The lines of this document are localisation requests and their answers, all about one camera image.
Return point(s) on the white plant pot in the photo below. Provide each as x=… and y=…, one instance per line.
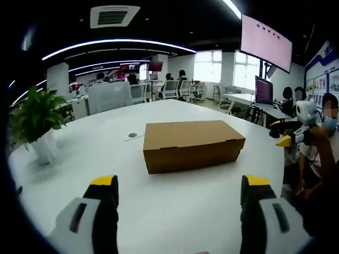
x=46, y=149

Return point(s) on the large white office chair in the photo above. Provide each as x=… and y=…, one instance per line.
x=110, y=98

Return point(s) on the brown cardboard shoe box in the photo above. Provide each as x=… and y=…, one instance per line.
x=190, y=143

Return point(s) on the large pink wall screen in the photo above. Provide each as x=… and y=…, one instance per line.
x=265, y=42

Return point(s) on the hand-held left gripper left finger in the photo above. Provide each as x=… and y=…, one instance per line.
x=79, y=211

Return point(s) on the white office desk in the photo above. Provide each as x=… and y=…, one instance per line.
x=238, y=97

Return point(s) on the wide red wall screen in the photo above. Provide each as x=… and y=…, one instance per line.
x=129, y=67

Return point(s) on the computer monitor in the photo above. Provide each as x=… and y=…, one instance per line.
x=264, y=90

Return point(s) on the round grey table socket cover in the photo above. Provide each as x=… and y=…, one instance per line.
x=133, y=135

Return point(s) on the blue wall poster board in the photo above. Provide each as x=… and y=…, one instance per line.
x=321, y=76

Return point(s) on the green potted plant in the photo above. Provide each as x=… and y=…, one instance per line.
x=37, y=116

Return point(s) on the white mesh office chair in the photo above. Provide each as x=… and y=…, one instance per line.
x=170, y=89
x=186, y=88
x=200, y=91

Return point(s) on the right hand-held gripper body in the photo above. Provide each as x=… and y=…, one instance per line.
x=307, y=112

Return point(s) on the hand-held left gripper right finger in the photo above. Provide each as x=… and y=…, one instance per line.
x=270, y=211

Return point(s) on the ceiling air vent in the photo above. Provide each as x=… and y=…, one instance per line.
x=114, y=16

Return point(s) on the red hanging screen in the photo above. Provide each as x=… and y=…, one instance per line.
x=155, y=65

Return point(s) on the grey monitor desk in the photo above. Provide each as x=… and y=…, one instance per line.
x=275, y=111

